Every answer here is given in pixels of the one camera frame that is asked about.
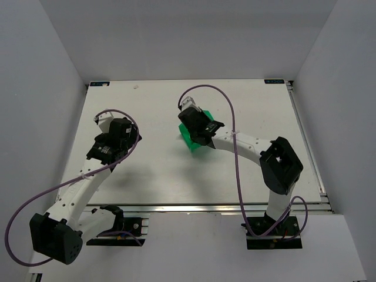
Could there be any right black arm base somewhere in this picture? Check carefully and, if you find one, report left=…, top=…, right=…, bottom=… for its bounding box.
left=246, top=216, right=303, bottom=250

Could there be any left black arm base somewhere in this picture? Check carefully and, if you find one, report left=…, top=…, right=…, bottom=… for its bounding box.
left=86, top=205, right=148, bottom=247

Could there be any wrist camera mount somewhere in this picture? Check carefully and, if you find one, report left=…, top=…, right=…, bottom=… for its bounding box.
left=180, top=96, right=198, bottom=112
left=93, top=109, right=114, bottom=133

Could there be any blue corner label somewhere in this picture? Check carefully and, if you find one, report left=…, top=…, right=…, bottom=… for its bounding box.
left=264, top=79, right=285, bottom=84
left=89, top=81, right=110, bottom=87

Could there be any green plastic bin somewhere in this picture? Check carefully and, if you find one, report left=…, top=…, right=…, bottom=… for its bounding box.
left=178, top=108, right=213, bottom=152

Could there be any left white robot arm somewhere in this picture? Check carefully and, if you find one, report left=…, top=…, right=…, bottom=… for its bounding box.
left=29, top=117, right=139, bottom=264

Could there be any left blue corner label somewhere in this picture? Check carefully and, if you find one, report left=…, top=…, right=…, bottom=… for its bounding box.
left=89, top=81, right=110, bottom=87

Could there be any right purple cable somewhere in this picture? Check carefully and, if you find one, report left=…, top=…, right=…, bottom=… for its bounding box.
left=178, top=85, right=308, bottom=238

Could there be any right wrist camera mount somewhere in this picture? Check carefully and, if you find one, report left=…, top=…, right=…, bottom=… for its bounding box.
left=180, top=96, right=198, bottom=112

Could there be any right blue corner label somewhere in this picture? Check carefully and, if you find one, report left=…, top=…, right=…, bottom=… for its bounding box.
left=264, top=79, right=285, bottom=84

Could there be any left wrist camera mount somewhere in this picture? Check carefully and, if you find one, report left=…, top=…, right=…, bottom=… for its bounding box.
left=93, top=109, right=114, bottom=133

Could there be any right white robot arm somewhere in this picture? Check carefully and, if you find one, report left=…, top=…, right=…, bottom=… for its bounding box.
left=178, top=106, right=303, bottom=221

